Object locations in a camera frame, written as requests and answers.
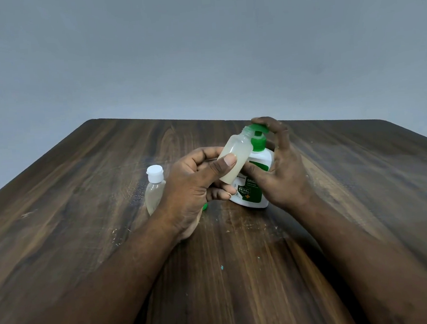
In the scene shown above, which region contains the person's left hand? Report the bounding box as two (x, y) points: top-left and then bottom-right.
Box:
(147, 144), (244, 245)

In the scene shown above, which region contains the small clear bottle green-capped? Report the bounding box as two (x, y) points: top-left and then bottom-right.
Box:
(215, 125), (261, 185)

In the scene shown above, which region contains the white hand sanitizer pump bottle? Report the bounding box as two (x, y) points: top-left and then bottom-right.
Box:
(222, 122), (279, 212)

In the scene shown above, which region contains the small clear bottle white cap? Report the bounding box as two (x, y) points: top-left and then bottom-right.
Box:
(143, 164), (169, 216)

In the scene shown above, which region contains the person's left forearm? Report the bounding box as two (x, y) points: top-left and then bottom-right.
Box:
(0, 214), (190, 324)

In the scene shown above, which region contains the person's right forearm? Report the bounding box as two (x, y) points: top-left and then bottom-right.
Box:
(289, 186), (427, 324)

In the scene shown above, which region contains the person's right hand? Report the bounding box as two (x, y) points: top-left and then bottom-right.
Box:
(237, 113), (317, 216)

